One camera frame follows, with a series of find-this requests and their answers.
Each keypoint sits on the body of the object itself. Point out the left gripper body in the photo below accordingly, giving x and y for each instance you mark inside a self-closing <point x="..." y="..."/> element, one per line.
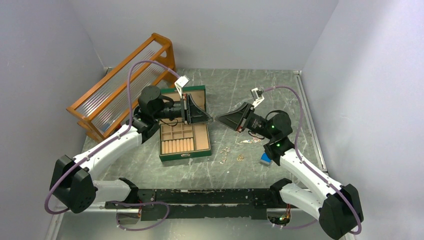
<point x="177" y="110"/>

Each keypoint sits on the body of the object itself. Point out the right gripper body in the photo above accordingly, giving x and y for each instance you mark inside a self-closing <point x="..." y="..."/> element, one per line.
<point x="255" y="123"/>

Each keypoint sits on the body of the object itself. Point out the green jewelry box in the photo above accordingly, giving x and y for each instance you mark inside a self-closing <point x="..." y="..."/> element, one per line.
<point x="179" y="140"/>

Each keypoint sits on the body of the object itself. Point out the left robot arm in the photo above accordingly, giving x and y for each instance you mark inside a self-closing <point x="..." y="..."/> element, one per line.
<point x="72" y="181"/>

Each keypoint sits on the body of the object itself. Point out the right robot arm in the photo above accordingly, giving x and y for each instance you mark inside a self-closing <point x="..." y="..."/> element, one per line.
<point x="335" y="206"/>

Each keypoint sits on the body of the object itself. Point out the gold earring cluster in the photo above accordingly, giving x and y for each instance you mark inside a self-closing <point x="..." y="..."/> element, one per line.
<point x="225" y="151"/>

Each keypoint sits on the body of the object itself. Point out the blue grey small box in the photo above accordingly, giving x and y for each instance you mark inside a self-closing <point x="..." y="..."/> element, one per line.
<point x="265" y="160"/>

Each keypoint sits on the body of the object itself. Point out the orange wooden rack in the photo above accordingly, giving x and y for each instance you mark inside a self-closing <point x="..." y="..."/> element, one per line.
<point x="104" y="108"/>

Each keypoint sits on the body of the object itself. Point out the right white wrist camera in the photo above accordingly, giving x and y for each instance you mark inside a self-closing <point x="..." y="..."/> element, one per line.
<point x="257" y="95"/>

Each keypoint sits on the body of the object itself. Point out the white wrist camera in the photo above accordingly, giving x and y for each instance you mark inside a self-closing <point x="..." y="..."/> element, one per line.
<point x="180" y="84"/>
<point x="257" y="95"/>

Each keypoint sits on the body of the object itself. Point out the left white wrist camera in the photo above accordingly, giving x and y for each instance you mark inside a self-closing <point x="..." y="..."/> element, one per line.
<point x="180" y="84"/>

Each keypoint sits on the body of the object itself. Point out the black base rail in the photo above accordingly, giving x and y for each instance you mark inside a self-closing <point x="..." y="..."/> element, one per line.
<point x="252" y="203"/>

